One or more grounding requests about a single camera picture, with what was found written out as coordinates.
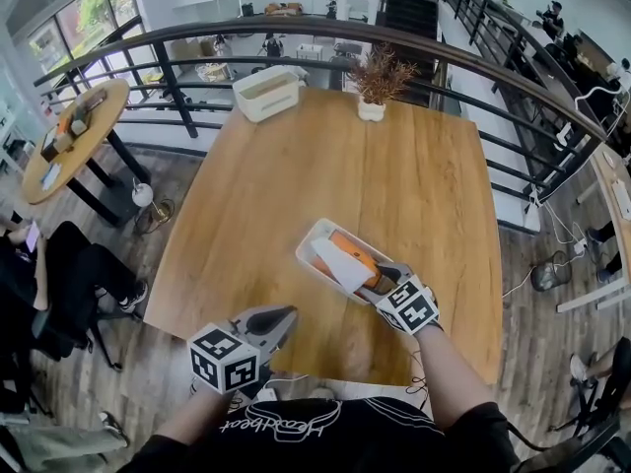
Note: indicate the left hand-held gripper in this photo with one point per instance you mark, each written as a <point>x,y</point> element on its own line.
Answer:
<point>224,360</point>

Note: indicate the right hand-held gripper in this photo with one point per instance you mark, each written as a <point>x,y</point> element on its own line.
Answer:
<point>409,306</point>

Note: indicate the white tissues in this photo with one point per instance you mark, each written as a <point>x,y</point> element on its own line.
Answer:
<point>340,261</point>

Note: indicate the white tissue holder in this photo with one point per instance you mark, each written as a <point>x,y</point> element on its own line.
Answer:
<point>315,254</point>

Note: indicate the person's right forearm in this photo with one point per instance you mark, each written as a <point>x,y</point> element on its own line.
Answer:
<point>451,377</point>

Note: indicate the person's left forearm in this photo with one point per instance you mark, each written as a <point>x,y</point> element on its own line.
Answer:
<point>194,417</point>

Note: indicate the person's black printed shirt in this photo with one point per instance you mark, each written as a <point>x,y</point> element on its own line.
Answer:
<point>320,441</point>

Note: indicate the white globe floor lamp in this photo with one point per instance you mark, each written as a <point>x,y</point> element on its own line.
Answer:
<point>143,194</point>

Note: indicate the dried plant in white pot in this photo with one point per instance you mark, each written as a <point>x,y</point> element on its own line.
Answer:
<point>377,79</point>

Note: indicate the white power strip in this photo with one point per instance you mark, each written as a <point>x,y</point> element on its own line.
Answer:
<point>581,247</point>

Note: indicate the white storage box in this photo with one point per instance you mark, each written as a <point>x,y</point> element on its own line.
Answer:
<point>268,94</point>

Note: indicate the white paper sheet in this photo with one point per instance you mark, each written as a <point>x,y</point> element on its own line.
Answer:
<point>50,175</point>

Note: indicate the round wooden side table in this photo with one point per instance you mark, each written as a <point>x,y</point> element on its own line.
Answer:
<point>74,151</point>

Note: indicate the black metal railing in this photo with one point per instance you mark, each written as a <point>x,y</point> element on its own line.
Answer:
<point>315,27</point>

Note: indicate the black staircase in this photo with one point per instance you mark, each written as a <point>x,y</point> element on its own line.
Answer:
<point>409,15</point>

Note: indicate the brown box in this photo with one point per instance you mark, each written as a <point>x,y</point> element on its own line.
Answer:
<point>51,148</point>

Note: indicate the light wooden desk white frame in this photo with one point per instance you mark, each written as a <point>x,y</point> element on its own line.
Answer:
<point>613,190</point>

